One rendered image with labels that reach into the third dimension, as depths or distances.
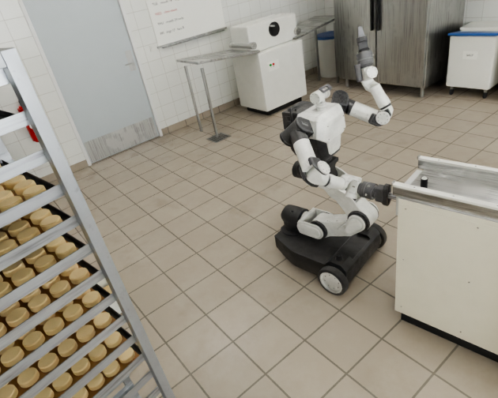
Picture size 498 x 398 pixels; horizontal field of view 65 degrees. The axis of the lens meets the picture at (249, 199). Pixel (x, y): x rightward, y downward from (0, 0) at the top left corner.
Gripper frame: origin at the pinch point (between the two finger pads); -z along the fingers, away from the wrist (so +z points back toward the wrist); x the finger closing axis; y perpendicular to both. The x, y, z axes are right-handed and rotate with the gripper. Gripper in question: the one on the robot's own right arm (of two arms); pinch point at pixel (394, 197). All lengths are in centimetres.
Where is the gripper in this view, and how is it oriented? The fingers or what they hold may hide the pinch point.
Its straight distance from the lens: 210.1
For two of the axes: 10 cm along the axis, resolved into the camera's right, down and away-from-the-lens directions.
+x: 1.7, 8.4, 5.1
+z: -7.3, -2.4, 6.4
